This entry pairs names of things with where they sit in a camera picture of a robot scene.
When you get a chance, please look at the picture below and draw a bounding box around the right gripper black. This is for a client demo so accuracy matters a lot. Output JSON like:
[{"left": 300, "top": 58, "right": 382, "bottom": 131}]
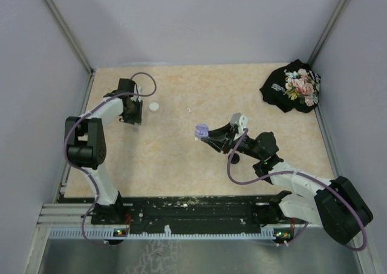
[{"left": 202, "top": 122, "right": 263, "bottom": 160}]

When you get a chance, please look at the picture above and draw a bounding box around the purple earbud case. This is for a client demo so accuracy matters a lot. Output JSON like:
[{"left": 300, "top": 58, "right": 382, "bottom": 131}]
[{"left": 194, "top": 124, "right": 209, "bottom": 139}]

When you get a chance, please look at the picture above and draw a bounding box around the black earbud case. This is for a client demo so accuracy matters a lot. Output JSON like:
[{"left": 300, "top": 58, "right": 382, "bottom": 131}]
[{"left": 230, "top": 154, "right": 240, "bottom": 165}]

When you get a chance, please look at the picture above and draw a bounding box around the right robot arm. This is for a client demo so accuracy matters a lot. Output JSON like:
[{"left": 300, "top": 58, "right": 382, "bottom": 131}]
[{"left": 195, "top": 123, "right": 374, "bottom": 250}]

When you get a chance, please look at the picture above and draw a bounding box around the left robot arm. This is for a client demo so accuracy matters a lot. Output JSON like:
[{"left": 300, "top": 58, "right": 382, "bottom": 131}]
[{"left": 65, "top": 79, "right": 143, "bottom": 224}]

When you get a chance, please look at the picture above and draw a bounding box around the white earbud case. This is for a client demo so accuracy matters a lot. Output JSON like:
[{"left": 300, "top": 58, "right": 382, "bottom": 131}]
[{"left": 149, "top": 102, "right": 160, "bottom": 112}]

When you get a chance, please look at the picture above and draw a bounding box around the black floral cloth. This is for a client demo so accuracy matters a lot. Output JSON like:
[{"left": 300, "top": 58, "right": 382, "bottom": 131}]
[{"left": 260, "top": 59, "right": 321, "bottom": 113}]

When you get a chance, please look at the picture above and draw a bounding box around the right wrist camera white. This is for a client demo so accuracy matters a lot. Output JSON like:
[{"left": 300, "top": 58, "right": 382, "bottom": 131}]
[{"left": 230, "top": 113, "right": 248, "bottom": 134}]

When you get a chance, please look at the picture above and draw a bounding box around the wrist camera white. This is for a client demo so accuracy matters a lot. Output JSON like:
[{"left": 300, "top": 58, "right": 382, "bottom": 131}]
[
  {"left": 230, "top": 113, "right": 248, "bottom": 134},
  {"left": 134, "top": 85, "right": 142, "bottom": 97}
]

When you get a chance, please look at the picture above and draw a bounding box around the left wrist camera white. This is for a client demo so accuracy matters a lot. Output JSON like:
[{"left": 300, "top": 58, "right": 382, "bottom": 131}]
[{"left": 134, "top": 85, "right": 142, "bottom": 97}]

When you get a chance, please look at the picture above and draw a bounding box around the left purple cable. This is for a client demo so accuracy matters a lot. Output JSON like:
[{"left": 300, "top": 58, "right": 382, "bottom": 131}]
[{"left": 63, "top": 71, "right": 157, "bottom": 248}]

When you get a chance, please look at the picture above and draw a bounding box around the purple cable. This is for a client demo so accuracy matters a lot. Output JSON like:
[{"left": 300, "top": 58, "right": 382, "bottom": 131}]
[
  {"left": 226, "top": 128, "right": 369, "bottom": 252},
  {"left": 63, "top": 71, "right": 157, "bottom": 248}
]

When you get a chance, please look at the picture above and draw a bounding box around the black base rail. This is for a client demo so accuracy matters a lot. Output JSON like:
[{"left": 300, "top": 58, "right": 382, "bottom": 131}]
[{"left": 90, "top": 194, "right": 291, "bottom": 235}]

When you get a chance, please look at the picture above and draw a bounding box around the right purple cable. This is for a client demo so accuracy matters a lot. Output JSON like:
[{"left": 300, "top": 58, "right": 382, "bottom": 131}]
[{"left": 226, "top": 128, "right": 369, "bottom": 252}]

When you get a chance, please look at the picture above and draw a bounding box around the aluminium frame post left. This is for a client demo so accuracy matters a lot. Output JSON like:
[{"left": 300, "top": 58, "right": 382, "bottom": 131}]
[{"left": 42, "top": 0, "right": 94, "bottom": 75}]

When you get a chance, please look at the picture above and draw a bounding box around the aluminium frame post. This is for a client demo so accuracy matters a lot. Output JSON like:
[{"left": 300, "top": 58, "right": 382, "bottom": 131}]
[
  {"left": 42, "top": 0, "right": 94, "bottom": 75},
  {"left": 307, "top": 0, "right": 350, "bottom": 67}
]

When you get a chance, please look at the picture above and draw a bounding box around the aluminium frame post right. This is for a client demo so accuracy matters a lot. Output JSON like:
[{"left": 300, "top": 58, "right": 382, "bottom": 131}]
[{"left": 307, "top": 0, "right": 350, "bottom": 67}]

